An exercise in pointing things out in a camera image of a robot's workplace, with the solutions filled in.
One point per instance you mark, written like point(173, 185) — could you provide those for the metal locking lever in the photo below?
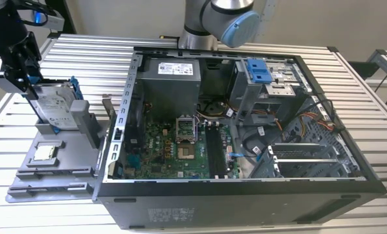
point(198, 125)

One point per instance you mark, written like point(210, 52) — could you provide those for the round black case fan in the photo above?
point(215, 107)

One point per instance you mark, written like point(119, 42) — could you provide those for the grey plastic parts rack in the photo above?
point(70, 146)

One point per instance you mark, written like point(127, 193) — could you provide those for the silver CPU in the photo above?
point(45, 152)

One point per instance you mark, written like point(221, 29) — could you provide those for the black metal post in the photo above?
point(58, 5)

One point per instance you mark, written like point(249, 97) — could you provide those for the blue plastic drive latch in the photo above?
point(257, 70)

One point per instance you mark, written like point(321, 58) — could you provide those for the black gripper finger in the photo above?
point(33, 87)

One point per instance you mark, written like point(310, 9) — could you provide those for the white camera with black bracket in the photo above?
point(5, 83)

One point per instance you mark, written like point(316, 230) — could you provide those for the grey metal drive cage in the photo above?
point(245, 97)

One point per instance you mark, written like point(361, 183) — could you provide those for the silver camera with blue light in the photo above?
point(55, 22)

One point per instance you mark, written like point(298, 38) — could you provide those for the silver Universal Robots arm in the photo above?
point(197, 19)

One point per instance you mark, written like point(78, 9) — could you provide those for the grey power supply box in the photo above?
point(170, 92)

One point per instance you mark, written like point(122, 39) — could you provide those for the metal disk bay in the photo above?
point(262, 168)

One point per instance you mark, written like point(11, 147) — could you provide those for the green motherboard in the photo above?
point(158, 168)

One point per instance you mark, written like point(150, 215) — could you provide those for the graphics card with metal bracket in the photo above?
point(110, 108)

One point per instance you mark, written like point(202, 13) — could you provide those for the black PC case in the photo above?
point(213, 207)

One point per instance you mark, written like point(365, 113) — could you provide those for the CPU socket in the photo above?
point(187, 152)

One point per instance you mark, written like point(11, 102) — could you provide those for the hard disk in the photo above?
point(55, 109)

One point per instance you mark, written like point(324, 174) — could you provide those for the black RAM slot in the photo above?
point(223, 150)
point(219, 150)
point(211, 150)
point(215, 150)

